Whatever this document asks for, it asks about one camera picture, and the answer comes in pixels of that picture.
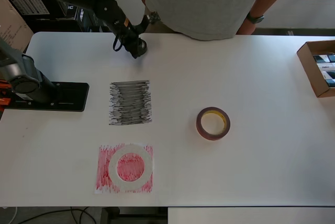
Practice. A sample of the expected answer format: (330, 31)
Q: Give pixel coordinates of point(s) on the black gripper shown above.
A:
(129, 39)

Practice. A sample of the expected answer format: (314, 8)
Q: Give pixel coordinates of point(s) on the black tape roll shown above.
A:
(144, 48)

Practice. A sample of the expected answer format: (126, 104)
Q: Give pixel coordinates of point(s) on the red tape roll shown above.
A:
(212, 137)

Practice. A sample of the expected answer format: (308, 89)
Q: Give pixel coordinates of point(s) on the white tape roll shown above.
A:
(112, 169)

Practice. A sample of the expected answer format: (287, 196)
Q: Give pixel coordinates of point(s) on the black AOC carton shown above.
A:
(86, 25)

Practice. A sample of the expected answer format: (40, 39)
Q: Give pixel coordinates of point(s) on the black scribbled paper sheet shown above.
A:
(131, 103)

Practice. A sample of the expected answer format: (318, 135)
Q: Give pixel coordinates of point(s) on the black teal printed box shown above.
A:
(28, 6)

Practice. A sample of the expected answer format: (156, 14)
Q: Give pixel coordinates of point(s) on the black smartwatch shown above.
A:
(255, 17)

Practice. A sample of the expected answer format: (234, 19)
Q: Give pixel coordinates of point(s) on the large GX760A cardboard box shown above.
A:
(13, 25)

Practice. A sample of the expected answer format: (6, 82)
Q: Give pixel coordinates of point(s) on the red scribbled paper sheet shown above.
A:
(102, 177)

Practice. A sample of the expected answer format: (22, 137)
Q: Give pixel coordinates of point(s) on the orange black clamp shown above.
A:
(4, 101)

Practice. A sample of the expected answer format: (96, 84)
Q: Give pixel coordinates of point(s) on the open brown cardboard tray box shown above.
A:
(310, 72)

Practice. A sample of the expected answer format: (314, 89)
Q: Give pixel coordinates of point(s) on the small dark blue box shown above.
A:
(320, 58)

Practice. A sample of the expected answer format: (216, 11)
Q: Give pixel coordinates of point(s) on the small white labelled box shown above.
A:
(325, 67)

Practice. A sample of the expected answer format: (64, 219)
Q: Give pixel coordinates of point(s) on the small black white box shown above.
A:
(329, 78)

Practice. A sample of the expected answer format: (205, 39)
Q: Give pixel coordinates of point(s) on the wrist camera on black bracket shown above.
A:
(154, 16)

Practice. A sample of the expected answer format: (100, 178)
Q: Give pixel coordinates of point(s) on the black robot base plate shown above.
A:
(73, 98)

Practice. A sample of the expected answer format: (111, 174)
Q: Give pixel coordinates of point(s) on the black table leg frame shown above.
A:
(110, 216)

